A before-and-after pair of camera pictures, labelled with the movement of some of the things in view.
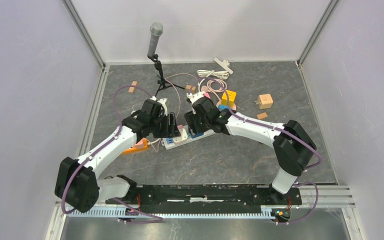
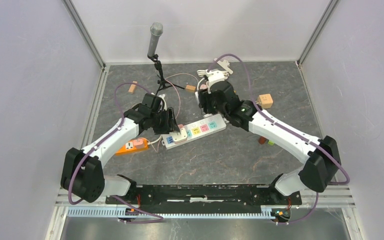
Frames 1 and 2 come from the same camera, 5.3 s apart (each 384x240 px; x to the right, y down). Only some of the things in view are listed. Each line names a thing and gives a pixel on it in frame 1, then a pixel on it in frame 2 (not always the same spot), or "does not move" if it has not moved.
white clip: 224,64 does not move
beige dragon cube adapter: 265,101 does not move
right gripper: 191,117 to 205,96
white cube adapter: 181,139 does not move
